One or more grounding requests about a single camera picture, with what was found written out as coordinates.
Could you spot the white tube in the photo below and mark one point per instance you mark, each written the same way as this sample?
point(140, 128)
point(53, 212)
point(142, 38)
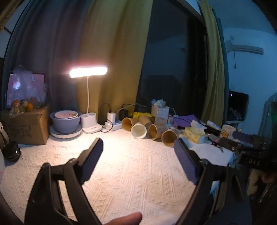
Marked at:
point(213, 125)

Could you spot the brown paper cup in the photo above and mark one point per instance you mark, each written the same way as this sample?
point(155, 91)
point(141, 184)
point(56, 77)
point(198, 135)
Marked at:
point(169, 138)
point(154, 132)
point(127, 124)
point(145, 120)

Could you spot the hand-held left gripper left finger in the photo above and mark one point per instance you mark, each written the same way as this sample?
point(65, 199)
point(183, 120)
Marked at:
point(93, 161)

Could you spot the cardboard box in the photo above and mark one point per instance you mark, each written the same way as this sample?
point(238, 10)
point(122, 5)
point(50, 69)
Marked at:
point(26, 127)

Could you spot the white mug with yellow cartoon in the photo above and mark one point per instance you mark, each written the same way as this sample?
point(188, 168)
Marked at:
point(227, 132)

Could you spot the white woven basket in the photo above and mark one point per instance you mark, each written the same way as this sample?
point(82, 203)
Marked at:
point(160, 112)

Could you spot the clear plastic cup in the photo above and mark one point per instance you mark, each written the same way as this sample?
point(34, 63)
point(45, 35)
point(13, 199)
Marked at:
point(160, 124)

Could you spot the narrow yellow curtain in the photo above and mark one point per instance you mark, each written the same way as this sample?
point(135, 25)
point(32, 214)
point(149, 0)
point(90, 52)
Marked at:
point(213, 65)

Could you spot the wide yellow curtain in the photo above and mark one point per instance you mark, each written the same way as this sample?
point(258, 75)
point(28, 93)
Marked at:
point(116, 43)

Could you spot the black power adapter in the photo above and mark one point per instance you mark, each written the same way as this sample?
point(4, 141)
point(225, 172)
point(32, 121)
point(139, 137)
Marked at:
point(123, 114)

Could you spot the white air conditioner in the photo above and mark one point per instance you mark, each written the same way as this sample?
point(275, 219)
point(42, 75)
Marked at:
point(244, 49)

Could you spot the person's right hand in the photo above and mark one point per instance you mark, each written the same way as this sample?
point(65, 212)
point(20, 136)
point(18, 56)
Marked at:
point(269, 177)

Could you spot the white plate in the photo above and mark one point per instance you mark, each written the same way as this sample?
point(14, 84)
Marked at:
point(65, 135)

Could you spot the yellow tissue pack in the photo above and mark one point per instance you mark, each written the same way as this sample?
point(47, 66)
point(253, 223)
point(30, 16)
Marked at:
point(193, 134)

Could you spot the white power strip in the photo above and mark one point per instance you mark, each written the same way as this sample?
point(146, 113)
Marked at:
point(115, 126)

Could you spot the black round lids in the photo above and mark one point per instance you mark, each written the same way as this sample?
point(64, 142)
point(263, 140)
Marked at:
point(12, 151)

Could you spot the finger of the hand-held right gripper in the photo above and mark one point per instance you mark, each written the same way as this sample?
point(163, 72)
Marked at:
point(227, 143)

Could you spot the blue bowl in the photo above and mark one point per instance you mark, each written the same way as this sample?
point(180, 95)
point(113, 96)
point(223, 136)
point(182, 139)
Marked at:
point(65, 125)

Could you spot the white paper cup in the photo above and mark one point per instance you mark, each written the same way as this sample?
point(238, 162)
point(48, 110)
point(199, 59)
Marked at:
point(138, 131)

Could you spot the clear bag of fruit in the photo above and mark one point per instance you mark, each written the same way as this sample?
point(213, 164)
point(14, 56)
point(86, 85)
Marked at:
point(26, 93)

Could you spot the black monitor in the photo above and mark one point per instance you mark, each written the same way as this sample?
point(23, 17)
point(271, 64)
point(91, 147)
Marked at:
point(238, 103)

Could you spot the pink bowl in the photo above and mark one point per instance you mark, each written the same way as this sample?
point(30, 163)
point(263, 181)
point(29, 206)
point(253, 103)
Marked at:
point(66, 114)

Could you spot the person's left hand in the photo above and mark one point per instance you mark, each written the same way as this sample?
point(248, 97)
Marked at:
point(124, 219)

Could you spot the yellow cloth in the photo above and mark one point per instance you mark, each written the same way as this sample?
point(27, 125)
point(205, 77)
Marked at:
point(140, 115)

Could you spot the grey-blue curtain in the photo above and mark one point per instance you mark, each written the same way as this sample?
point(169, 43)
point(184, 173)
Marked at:
point(47, 43)

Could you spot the white desk lamp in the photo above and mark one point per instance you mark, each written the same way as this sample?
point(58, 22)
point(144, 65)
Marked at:
point(88, 72)

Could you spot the dark window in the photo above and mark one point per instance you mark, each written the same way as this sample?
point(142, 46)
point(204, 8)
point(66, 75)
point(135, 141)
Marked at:
point(173, 54)

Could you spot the purple cloth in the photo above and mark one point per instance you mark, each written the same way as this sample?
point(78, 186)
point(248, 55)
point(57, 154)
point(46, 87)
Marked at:
point(186, 120)

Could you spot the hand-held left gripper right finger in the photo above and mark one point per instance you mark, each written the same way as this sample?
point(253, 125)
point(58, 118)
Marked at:
point(185, 162)

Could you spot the white charger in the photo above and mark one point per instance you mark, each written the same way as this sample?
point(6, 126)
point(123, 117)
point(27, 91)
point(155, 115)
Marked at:
point(111, 117)

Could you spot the white textured tablecloth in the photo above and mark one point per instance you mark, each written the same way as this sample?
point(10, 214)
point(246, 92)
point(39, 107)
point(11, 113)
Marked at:
point(134, 173)

